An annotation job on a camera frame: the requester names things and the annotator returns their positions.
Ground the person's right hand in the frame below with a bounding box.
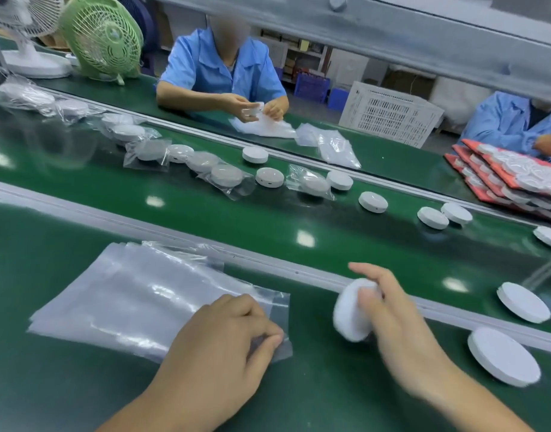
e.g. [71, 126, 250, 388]
[348, 262, 451, 400]

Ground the person's left hand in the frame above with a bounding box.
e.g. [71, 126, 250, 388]
[153, 293, 285, 425]

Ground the clear zip bag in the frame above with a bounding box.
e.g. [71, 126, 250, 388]
[140, 240, 293, 364]

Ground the person's right forearm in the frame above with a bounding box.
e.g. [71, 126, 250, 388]
[403, 357, 535, 432]

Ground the person's left forearm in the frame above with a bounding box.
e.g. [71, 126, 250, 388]
[95, 377, 240, 432]

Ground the white disc in clear bag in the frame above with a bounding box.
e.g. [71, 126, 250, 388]
[285, 164, 336, 201]

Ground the green conveyor belt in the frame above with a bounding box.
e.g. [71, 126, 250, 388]
[0, 92, 551, 326]

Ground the pile of clear bags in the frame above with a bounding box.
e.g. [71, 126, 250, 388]
[296, 123, 362, 170]
[229, 113, 298, 140]

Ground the stack of clear plastic bags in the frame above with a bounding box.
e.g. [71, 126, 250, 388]
[27, 240, 293, 365]

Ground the stack of red disc trays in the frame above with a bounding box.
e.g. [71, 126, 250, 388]
[444, 138, 551, 224]

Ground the white plastic crate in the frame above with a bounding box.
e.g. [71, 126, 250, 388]
[338, 81, 445, 149]

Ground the blue plastic crate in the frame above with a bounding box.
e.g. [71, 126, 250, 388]
[327, 88, 351, 112]
[294, 72, 331, 104]

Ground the row of bagged white discs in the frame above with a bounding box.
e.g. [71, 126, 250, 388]
[0, 76, 257, 202]

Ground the background storage shelf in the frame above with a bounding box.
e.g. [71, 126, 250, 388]
[260, 30, 331, 84]

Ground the green table fan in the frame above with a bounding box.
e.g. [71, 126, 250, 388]
[58, 0, 145, 86]

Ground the white table fan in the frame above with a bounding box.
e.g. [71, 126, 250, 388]
[0, 0, 73, 80]

